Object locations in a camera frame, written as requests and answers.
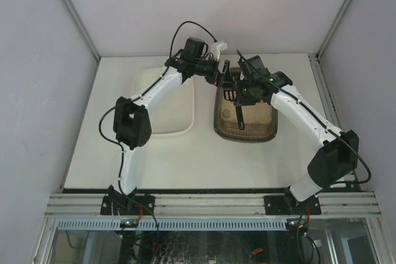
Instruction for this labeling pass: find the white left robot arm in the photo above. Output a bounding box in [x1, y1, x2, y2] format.
[108, 37, 228, 210]

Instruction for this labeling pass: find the grey slotted cable duct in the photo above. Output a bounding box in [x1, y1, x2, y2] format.
[57, 218, 288, 231]

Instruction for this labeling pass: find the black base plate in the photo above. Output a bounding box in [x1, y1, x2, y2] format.
[264, 195, 322, 215]
[100, 195, 155, 216]

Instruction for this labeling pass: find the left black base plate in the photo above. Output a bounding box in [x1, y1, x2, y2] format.
[100, 195, 155, 216]

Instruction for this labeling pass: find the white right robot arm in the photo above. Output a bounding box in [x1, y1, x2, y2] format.
[235, 56, 359, 211]

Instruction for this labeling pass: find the aluminium mounting rail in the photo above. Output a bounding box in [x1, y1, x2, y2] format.
[45, 192, 381, 218]

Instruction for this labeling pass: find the green clump near left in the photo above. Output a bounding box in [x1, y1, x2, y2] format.
[222, 109, 231, 119]

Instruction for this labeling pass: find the beige pellet litter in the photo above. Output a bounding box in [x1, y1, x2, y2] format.
[213, 89, 278, 142]

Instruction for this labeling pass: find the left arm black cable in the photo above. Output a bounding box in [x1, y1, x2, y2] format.
[98, 21, 217, 184]

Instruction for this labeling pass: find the white plastic bin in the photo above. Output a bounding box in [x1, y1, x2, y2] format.
[131, 67, 195, 135]

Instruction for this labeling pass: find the black slotted litter scoop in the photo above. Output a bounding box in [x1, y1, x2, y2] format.
[222, 75, 245, 130]

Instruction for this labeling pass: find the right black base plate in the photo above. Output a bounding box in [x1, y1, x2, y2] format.
[264, 195, 322, 215]

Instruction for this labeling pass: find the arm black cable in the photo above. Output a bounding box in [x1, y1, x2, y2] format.
[98, 21, 217, 184]
[236, 49, 372, 186]

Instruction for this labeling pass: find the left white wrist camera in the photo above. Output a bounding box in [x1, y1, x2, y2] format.
[210, 41, 228, 61]

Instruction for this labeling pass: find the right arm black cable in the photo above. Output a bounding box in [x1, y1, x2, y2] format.
[236, 49, 372, 186]

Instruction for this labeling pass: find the dark translucent litter box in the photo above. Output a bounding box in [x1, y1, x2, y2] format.
[212, 66, 278, 143]

